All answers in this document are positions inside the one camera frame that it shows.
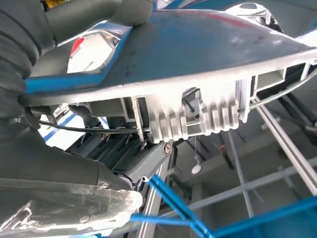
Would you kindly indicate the chrome metal bar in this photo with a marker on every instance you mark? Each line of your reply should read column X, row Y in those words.
column 284, row 141

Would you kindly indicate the blue metal shelf rack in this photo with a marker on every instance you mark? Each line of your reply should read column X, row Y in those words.
column 272, row 216

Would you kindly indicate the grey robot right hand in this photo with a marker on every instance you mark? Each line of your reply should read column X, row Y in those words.
column 49, row 164

